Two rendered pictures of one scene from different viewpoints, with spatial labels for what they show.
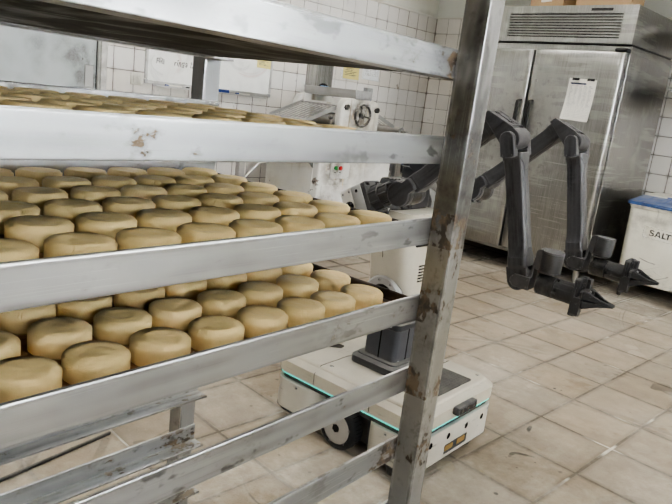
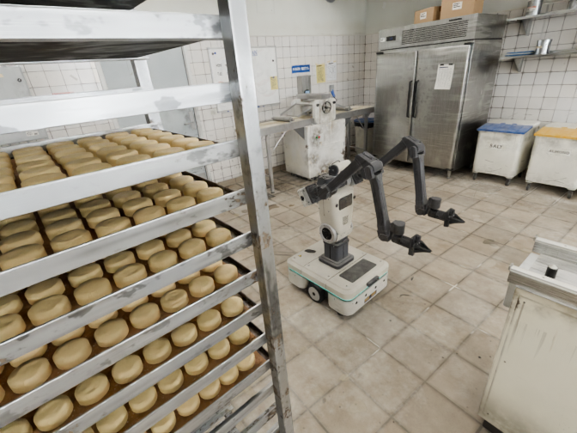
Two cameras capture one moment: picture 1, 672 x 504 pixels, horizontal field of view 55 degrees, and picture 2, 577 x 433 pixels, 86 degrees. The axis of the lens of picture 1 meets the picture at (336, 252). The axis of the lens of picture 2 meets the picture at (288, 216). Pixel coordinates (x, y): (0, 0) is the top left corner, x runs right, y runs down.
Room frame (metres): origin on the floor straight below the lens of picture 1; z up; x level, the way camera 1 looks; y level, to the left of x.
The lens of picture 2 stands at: (0.20, -0.27, 1.62)
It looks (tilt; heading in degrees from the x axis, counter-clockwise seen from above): 25 degrees down; 11
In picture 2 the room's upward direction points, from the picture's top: 5 degrees counter-clockwise
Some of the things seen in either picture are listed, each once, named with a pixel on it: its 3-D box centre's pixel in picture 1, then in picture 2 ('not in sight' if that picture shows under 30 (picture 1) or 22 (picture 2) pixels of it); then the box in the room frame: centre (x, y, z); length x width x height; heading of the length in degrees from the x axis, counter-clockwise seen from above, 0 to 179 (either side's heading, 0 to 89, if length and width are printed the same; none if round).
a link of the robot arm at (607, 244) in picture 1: (592, 252); (429, 205); (2.03, -0.82, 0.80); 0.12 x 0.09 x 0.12; 49
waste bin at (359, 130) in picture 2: not in sight; (367, 136); (6.51, -0.80, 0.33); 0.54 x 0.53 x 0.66; 46
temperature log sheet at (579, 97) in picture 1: (578, 99); (444, 76); (4.87, -1.61, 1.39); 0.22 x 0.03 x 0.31; 46
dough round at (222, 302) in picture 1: (221, 304); not in sight; (0.63, 0.11, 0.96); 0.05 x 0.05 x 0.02
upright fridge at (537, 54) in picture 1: (543, 143); (428, 101); (5.47, -1.60, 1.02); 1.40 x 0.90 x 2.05; 46
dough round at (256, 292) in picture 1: (259, 295); not in sight; (0.68, 0.08, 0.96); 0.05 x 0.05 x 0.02
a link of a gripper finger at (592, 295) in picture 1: (594, 305); (422, 250); (1.61, -0.68, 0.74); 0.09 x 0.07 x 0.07; 50
